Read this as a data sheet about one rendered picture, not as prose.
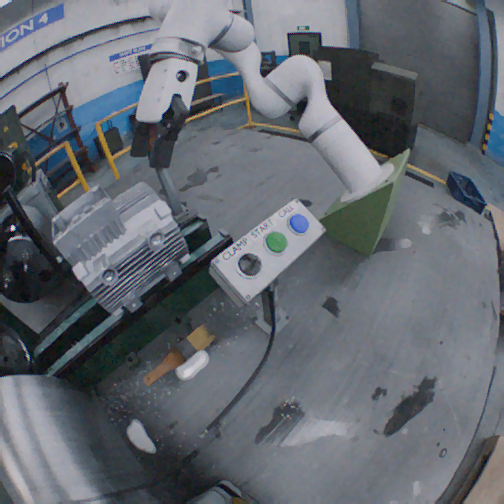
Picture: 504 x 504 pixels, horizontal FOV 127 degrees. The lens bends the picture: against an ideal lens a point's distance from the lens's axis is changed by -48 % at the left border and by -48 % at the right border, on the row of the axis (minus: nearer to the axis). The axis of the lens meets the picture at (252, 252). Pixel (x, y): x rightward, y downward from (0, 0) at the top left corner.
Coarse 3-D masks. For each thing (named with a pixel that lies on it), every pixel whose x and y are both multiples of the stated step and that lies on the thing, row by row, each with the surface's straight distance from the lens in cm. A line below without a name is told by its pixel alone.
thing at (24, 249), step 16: (32, 208) 82; (0, 224) 79; (16, 224) 70; (48, 224) 80; (0, 240) 70; (16, 240) 69; (48, 240) 70; (0, 256) 72; (16, 256) 71; (32, 256) 70; (0, 272) 75; (16, 272) 74; (32, 272) 74; (48, 272) 73; (0, 288) 78; (16, 288) 77; (32, 288) 77; (48, 288) 77
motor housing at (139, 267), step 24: (144, 192) 44; (120, 216) 42; (144, 216) 43; (168, 216) 43; (120, 240) 42; (144, 240) 40; (168, 240) 42; (120, 264) 41; (144, 264) 42; (168, 264) 45; (96, 288) 42; (120, 288) 43; (144, 288) 46
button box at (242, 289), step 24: (288, 216) 35; (312, 216) 37; (240, 240) 31; (264, 240) 32; (288, 240) 33; (312, 240) 35; (216, 264) 30; (264, 264) 31; (288, 264) 32; (240, 288) 29; (264, 288) 30
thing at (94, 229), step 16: (96, 192) 47; (80, 208) 49; (96, 208) 39; (112, 208) 40; (64, 224) 48; (80, 224) 39; (96, 224) 40; (112, 224) 41; (64, 240) 40; (80, 240) 40; (96, 240) 41; (112, 240) 42; (64, 256) 41; (80, 256) 41
